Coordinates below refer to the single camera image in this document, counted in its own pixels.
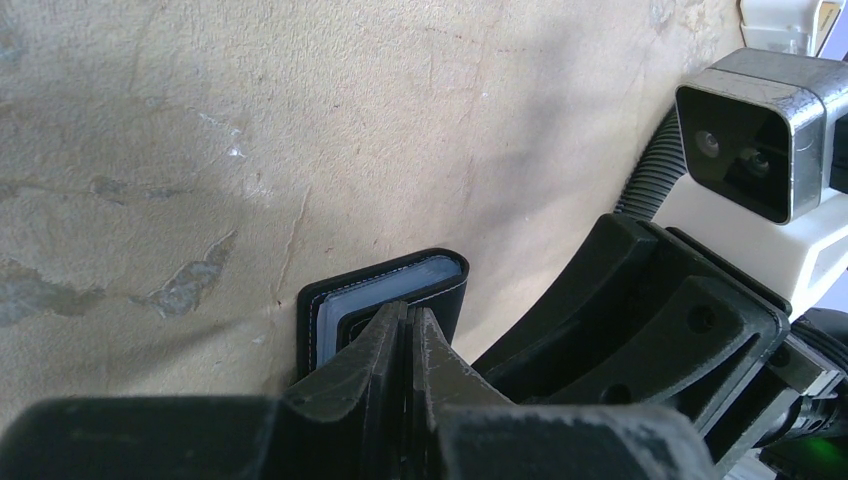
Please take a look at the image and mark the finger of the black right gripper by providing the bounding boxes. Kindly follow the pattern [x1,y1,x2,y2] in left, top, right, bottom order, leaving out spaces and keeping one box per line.
[474,214,791,467]

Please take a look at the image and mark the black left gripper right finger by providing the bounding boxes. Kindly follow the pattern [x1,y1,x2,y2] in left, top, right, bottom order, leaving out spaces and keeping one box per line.
[409,308,716,479]

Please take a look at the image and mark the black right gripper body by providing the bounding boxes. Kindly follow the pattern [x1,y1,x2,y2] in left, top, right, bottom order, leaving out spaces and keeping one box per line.
[756,308,847,479]

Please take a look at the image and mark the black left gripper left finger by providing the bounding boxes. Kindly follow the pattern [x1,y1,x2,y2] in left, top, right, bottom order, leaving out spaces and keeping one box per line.
[1,302,408,479]

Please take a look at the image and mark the black leather card holder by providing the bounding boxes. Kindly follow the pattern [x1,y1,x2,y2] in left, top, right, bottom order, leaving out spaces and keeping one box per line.
[295,248,470,381]

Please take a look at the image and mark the white plastic tray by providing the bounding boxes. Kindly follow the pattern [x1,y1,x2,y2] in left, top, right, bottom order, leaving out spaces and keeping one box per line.
[738,0,847,60]

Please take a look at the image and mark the grey corrugated hose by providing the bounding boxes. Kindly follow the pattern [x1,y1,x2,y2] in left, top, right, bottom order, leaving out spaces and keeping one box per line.
[612,109,690,223]

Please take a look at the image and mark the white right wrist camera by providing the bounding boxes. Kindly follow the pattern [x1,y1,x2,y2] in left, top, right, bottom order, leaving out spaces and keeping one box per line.
[655,48,847,310]

